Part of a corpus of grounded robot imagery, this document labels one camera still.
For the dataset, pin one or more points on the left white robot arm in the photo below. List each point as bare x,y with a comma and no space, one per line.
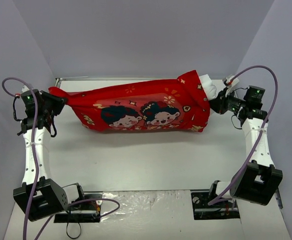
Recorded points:
39,196

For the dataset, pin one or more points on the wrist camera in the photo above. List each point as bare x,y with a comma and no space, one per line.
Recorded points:
230,82
26,92

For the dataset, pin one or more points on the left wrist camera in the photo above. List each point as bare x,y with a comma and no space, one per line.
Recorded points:
26,92

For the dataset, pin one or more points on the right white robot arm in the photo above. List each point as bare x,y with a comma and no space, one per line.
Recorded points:
258,179

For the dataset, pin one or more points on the white pillow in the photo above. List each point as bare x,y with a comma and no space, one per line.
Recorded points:
208,87

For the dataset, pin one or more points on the red printed pillowcase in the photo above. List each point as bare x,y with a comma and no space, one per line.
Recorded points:
179,103

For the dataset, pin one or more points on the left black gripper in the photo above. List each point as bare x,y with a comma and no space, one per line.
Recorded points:
55,102

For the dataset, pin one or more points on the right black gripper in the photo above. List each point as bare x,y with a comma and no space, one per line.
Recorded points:
220,104

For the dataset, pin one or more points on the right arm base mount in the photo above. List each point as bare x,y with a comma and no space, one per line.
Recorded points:
224,210

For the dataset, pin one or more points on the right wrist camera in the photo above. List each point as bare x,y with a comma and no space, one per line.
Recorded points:
230,82

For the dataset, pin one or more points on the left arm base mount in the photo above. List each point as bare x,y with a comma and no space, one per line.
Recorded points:
87,212

